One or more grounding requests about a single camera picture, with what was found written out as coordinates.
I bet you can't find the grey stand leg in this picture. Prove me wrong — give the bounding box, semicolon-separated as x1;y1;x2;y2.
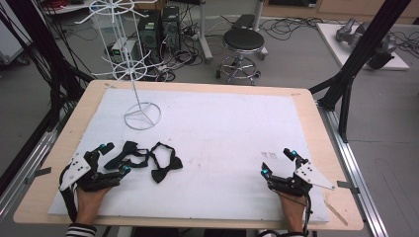
251;0;270;61
197;0;214;63

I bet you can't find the wooden cabinet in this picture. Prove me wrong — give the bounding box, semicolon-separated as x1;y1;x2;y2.
262;0;419;25

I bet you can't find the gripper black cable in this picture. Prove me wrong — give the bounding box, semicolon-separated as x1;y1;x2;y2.
257;193;313;237
58;164;79;223

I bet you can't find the thin wooden stick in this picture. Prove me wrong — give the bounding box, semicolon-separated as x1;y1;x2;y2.
323;198;350;227

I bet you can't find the person's right hand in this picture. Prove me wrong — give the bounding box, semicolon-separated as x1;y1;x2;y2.
277;192;308;233

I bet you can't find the black frame strut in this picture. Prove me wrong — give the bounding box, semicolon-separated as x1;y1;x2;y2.
0;0;96;132
308;0;413;143

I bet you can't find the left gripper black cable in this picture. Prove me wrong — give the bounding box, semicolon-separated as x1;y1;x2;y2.
58;164;79;223

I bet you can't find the white wire display rack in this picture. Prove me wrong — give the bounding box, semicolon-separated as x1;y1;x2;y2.
74;0;166;131

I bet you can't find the white power supply box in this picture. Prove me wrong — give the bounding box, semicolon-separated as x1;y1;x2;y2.
110;39;138;63

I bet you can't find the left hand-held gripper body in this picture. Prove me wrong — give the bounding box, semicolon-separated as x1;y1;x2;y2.
58;149;123;193

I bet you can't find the person's left hand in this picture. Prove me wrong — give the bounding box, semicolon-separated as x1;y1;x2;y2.
75;185;113;226

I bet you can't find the black computer tower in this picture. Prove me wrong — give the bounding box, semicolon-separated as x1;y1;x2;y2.
137;9;163;64
161;5;182;53

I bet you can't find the black floor cable bundle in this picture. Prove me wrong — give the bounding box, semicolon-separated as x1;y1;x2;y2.
259;15;331;41
153;33;206;83

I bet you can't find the white foam mat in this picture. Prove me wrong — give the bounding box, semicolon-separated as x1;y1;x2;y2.
47;88;330;224

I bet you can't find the black round stool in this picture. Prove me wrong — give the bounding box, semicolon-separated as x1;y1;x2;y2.
215;29;267;87

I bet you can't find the metal clip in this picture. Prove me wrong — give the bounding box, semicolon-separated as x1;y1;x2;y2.
24;166;53;186
336;180;361;195

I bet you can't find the aluminium rail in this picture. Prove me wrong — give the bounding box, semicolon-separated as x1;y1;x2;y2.
0;108;72;222
316;101;390;237

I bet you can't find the white platform board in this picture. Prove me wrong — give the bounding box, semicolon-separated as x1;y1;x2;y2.
315;22;411;71

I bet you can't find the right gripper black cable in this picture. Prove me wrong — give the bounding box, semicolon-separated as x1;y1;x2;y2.
257;193;313;237

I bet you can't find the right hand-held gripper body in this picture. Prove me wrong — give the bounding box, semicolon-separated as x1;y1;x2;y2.
267;157;336;198

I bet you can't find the black bow tie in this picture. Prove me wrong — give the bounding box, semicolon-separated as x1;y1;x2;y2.
148;141;184;185
103;140;151;171

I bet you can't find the black flat box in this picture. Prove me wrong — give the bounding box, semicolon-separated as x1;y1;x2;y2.
231;13;257;31

